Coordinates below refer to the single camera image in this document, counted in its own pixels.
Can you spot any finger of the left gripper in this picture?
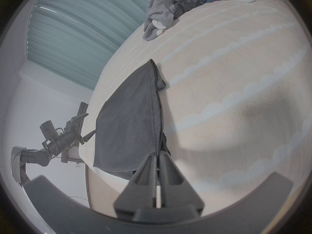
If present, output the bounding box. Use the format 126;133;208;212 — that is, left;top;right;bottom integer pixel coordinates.
71;113;89;123
82;130;96;144

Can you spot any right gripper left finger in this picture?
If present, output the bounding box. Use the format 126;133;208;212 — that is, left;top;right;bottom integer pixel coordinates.
113;153;157;219

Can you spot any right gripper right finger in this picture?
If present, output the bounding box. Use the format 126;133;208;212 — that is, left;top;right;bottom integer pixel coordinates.
158;153;204;216

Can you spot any black T-shirt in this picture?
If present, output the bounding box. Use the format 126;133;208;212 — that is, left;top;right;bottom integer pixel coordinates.
93;59;171;180

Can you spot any blue-green curtain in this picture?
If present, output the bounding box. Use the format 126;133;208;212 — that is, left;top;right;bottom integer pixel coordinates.
26;5;122;92
35;0;186;49

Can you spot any bed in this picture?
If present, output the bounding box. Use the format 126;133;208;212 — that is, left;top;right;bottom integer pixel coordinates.
84;0;312;219

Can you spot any grey garment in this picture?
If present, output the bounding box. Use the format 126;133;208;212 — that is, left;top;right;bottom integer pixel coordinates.
143;0;176;41

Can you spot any black glossy garment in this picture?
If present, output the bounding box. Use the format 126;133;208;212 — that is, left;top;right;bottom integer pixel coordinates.
172;0;205;19

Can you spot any black cable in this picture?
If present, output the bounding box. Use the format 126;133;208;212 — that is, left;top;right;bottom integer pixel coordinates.
69;195;95;210

